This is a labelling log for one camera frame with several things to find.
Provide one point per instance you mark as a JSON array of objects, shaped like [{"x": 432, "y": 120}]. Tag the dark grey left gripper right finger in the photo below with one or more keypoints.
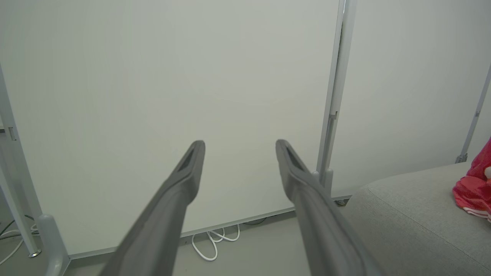
[{"x": 326, "y": 230}]

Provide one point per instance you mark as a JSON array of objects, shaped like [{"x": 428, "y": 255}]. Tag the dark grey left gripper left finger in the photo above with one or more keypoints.
[{"x": 161, "y": 222}]

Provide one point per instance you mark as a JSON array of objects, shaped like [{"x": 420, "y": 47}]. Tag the red garment with white sleeve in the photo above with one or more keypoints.
[{"x": 475, "y": 188}]

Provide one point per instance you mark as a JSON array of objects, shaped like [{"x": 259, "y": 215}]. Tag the grey upright partition leg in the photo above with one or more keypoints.
[
  {"x": 328, "y": 184},
  {"x": 316, "y": 176}
]

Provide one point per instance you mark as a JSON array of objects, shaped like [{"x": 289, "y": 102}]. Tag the grey fabric sofa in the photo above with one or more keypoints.
[{"x": 414, "y": 230}]

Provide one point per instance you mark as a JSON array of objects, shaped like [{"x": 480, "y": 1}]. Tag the grey curved partition leg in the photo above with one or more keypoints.
[{"x": 51, "y": 245}]

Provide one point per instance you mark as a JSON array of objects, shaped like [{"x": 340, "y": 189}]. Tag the wide white partition panel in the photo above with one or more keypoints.
[{"x": 153, "y": 76}]

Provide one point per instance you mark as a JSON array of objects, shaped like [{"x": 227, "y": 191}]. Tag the narrow white partition panel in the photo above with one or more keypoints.
[{"x": 402, "y": 76}]

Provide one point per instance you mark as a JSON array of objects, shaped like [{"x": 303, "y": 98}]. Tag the silver partition post with foot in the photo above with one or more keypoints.
[{"x": 15, "y": 172}]

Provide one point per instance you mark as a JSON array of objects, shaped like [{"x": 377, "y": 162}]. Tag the slim silver partition post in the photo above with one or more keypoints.
[{"x": 473, "y": 122}]

